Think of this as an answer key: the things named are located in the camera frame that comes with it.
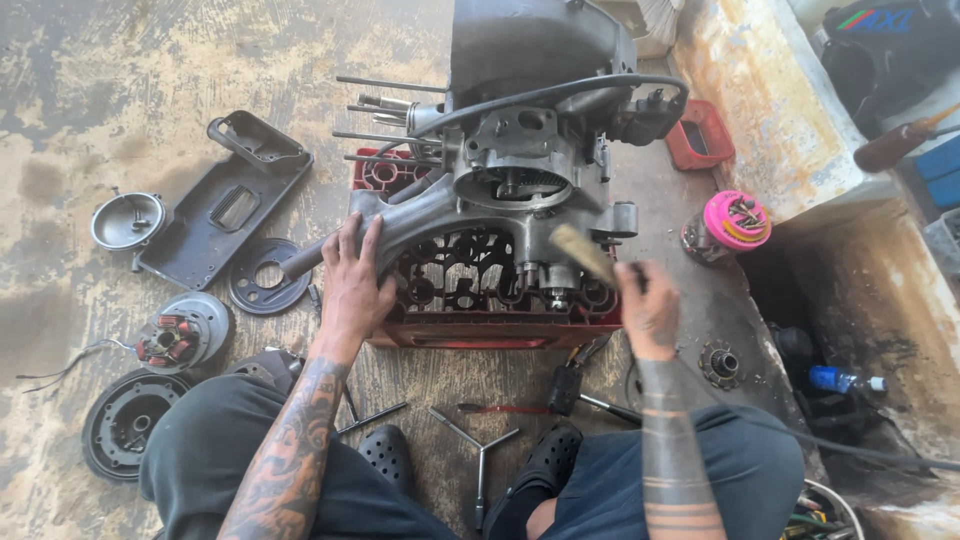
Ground black round flywheel cover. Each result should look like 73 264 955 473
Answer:
80 366 194 483

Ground person's left hand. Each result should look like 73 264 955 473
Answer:
321 212 399 348

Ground grey scooter engine block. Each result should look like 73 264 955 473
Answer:
279 0 691 312

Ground Y-shaped socket wrench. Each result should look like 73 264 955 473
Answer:
426 405 521 532

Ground person's right black clog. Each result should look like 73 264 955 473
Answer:
482 420 585 540

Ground round toothed clutch part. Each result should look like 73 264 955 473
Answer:
697 339 747 392

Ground white bucket of tools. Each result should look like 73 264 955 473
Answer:
780 478 866 540

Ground person's dark trousers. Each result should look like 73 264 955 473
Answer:
138 372 807 540

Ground grey plastic crate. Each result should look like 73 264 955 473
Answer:
922 207 960 277

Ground stator with copper coils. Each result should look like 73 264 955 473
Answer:
133 290 234 377

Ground black plastic cover panel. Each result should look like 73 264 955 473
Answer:
133 110 315 293

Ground thin black cable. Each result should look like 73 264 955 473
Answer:
675 358 960 475

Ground pink lidded can of screws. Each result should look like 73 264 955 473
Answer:
680 189 773 264

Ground round grey metal cover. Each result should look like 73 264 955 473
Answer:
90 189 168 253

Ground blue plastic bottle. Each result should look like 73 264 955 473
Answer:
807 364 890 397

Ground small red plastic tray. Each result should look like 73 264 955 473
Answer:
664 99 737 172

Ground white bristle broom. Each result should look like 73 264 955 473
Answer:
633 0 685 48

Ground worn bristle paint brush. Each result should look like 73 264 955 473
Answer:
549 222 651 295

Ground blue plastic box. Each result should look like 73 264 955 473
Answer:
915 133 960 210

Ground person's left black clog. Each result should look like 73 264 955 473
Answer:
356 423 416 498

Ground red plastic crate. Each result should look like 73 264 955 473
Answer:
351 147 625 351

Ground black plastic body panel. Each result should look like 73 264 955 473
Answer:
819 0 960 140

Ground black T-handle wrench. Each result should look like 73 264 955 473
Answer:
335 381 411 438

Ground person's right hand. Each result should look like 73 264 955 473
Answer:
614 260 681 362

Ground dark handled pliers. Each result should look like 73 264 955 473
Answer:
564 332 615 370

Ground dark metal engine part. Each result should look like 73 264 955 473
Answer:
223 347 306 396

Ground person's black clog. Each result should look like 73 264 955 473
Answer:
482 420 585 540
356 423 416 498

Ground black rubber hose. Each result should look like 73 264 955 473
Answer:
372 72 691 163

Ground red handled screwdriver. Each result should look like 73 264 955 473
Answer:
456 402 554 417

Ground black round backing plate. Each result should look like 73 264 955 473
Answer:
228 237 313 317

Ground brown glass bottle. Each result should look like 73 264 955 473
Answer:
852 102 960 175

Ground black head mallet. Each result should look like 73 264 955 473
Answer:
545 364 644 427

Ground stator wire bundle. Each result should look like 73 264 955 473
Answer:
15 337 139 396

